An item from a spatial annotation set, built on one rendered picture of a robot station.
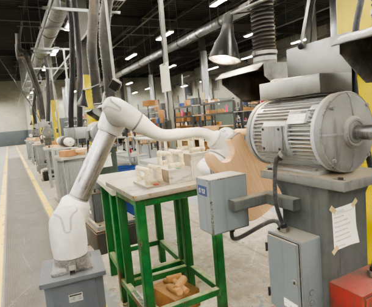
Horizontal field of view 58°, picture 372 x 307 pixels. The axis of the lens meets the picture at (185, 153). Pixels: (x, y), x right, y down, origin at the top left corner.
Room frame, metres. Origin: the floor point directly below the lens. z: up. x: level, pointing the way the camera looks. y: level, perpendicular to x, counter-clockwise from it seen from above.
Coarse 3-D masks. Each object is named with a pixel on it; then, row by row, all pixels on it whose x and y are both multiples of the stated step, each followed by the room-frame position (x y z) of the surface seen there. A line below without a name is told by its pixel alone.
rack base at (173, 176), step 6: (162, 168) 2.17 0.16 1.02; (174, 168) 2.12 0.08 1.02; (186, 168) 2.12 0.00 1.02; (156, 174) 2.24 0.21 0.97; (162, 174) 2.15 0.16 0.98; (168, 174) 2.06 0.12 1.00; (174, 174) 2.08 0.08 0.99; (180, 174) 2.10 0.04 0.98; (186, 174) 2.11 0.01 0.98; (168, 180) 2.07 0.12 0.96; (174, 180) 2.08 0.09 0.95; (180, 180) 2.09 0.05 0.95; (186, 180) 2.11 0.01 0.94
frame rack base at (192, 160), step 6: (186, 150) 2.37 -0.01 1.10; (174, 156) 2.34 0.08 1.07; (186, 156) 2.17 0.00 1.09; (192, 156) 2.14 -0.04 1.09; (198, 156) 2.16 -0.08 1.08; (174, 162) 2.35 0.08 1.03; (186, 162) 2.18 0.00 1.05; (192, 162) 2.14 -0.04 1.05; (192, 168) 2.14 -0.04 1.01; (192, 174) 2.13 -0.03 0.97; (198, 174) 2.15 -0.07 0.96; (192, 180) 2.13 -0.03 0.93
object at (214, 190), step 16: (208, 176) 1.21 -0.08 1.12; (224, 176) 1.18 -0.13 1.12; (240, 176) 1.20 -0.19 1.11; (208, 192) 1.14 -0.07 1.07; (224, 192) 1.16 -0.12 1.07; (240, 192) 1.19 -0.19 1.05; (208, 208) 1.15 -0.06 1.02; (224, 208) 1.16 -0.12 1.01; (208, 224) 1.16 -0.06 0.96; (224, 224) 1.16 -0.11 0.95; (240, 224) 1.19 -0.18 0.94
